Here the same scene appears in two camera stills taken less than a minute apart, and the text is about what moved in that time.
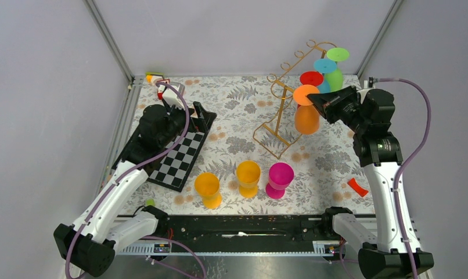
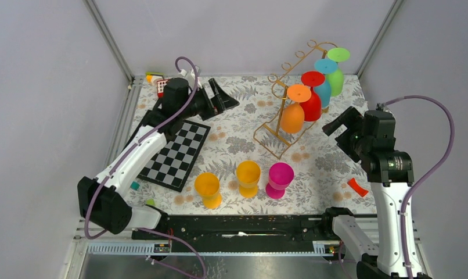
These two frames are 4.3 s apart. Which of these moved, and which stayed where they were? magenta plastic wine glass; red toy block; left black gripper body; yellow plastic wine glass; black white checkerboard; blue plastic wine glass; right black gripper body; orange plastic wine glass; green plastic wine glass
Moved: orange plastic wine glass; left black gripper body; right black gripper body
Stayed: red toy block; green plastic wine glass; black white checkerboard; yellow plastic wine glass; magenta plastic wine glass; blue plastic wine glass
